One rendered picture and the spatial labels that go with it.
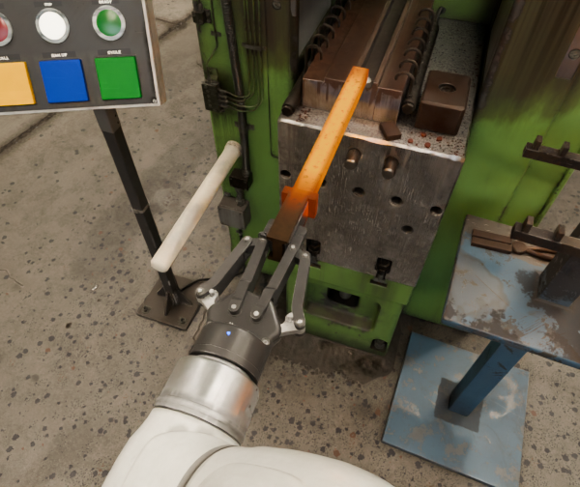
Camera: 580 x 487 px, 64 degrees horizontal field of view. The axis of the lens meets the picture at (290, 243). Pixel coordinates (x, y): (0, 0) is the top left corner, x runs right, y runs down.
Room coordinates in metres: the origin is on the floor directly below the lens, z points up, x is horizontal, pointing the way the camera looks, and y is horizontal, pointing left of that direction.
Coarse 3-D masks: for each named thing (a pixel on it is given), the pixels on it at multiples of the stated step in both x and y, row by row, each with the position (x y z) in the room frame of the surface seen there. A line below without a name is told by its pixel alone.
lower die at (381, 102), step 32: (352, 0) 1.17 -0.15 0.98; (384, 0) 1.15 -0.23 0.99; (416, 0) 1.14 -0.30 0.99; (352, 32) 1.00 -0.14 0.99; (416, 32) 0.99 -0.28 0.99; (320, 64) 0.88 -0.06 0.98; (352, 64) 0.87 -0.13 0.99; (384, 64) 0.85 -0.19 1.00; (320, 96) 0.82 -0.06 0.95; (384, 96) 0.78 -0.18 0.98
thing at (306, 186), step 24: (360, 72) 0.72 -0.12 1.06; (360, 96) 0.68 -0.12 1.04; (336, 120) 0.58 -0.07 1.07; (336, 144) 0.54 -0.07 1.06; (312, 168) 0.47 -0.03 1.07; (288, 192) 0.41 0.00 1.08; (312, 192) 0.42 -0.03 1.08; (288, 216) 0.37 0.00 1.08; (312, 216) 0.41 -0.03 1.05; (288, 240) 0.34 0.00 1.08
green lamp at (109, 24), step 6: (102, 12) 0.84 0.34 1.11; (108, 12) 0.84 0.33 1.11; (114, 12) 0.85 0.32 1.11; (102, 18) 0.84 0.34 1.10; (108, 18) 0.84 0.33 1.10; (114, 18) 0.84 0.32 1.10; (102, 24) 0.83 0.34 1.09; (108, 24) 0.83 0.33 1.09; (114, 24) 0.83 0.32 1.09; (120, 24) 0.84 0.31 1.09; (102, 30) 0.83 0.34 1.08; (108, 30) 0.83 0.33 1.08; (114, 30) 0.83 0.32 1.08; (108, 36) 0.83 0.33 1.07
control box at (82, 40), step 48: (0, 0) 0.84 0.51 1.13; (48, 0) 0.85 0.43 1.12; (96, 0) 0.86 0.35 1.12; (144, 0) 0.86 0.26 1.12; (0, 48) 0.80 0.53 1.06; (48, 48) 0.81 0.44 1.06; (96, 48) 0.81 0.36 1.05; (144, 48) 0.82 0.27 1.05; (96, 96) 0.77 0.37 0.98; (144, 96) 0.78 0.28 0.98
